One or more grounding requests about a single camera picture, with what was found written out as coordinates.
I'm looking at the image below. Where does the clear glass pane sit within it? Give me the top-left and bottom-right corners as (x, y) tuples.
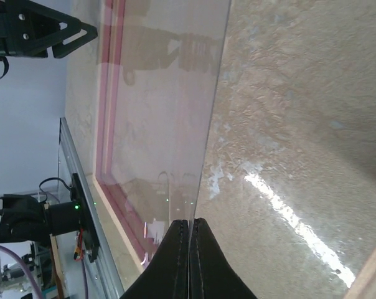
(111, 1), (230, 269)

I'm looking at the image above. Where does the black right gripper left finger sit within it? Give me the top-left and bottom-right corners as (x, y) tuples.
(121, 220), (189, 299)

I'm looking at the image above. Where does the brown cardboard backing board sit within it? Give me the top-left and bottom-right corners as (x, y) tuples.
(344, 247), (376, 299)

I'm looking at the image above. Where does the aluminium rail platform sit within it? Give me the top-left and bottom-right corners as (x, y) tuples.
(56, 118), (124, 298)

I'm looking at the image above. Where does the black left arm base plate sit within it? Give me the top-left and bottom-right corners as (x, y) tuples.
(70, 173), (100, 263)

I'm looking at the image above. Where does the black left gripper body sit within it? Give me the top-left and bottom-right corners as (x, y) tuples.
(0, 2), (49, 62)

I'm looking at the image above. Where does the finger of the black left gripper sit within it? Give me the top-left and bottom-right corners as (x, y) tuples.
(16, 1), (98, 47)
(49, 34), (96, 59)

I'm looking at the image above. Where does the pink wooden picture frame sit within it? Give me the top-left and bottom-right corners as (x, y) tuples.
(93, 1), (144, 278)

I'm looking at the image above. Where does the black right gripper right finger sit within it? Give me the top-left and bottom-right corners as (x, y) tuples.
(189, 218), (256, 299)

